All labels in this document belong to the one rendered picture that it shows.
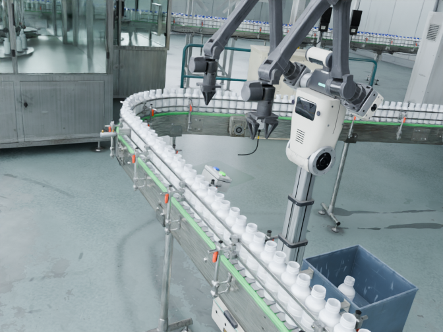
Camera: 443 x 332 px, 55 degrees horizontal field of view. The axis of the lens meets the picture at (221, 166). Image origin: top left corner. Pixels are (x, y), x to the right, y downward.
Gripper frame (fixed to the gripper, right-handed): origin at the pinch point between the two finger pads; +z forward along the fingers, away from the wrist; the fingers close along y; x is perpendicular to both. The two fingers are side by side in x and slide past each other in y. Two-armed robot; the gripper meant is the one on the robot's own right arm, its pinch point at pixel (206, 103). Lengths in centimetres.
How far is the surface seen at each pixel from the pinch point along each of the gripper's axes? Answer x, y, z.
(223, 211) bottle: 52, 16, 27
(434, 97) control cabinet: -240, -535, 69
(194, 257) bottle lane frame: 40, 19, 55
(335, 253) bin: 68, -32, 46
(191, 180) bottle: 22.6, 15.5, 27.4
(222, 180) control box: 21.1, -1.2, 30.0
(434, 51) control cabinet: -253, -517, 0
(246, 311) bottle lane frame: 81, 19, 50
